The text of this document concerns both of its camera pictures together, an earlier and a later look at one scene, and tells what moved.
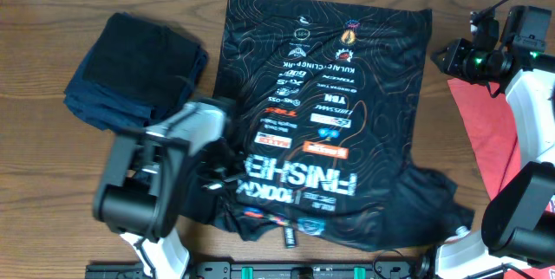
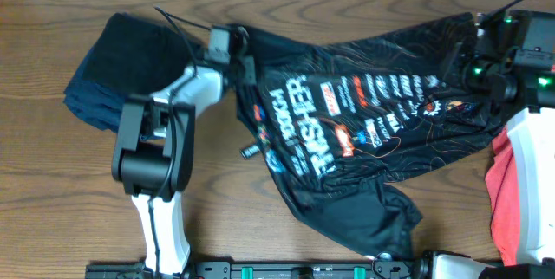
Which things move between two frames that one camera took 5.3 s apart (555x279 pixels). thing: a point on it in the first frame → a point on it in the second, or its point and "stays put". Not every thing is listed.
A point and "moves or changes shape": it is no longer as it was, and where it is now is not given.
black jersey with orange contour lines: (325, 98) moves or changes shape
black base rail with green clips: (272, 270) stays put
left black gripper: (211, 182) → (249, 65)
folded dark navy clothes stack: (135, 70) stays put
